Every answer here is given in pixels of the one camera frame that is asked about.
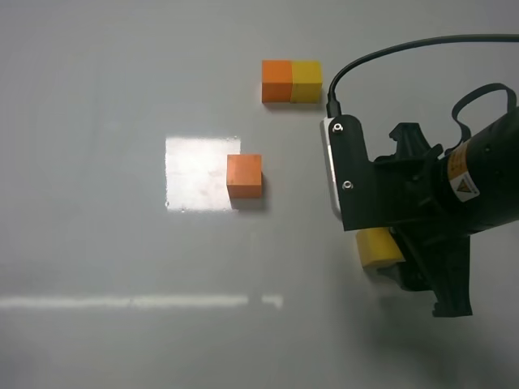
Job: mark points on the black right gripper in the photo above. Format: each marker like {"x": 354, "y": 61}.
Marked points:
{"x": 416, "y": 200}

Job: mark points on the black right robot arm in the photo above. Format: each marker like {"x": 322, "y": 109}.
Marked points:
{"x": 476, "y": 188}

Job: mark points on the yellow template cube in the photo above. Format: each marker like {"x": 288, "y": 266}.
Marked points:
{"x": 306, "y": 82}

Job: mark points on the orange template cube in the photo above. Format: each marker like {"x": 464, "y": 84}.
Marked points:
{"x": 277, "y": 81}

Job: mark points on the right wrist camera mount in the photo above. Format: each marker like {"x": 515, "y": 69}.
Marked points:
{"x": 364, "y": 194}

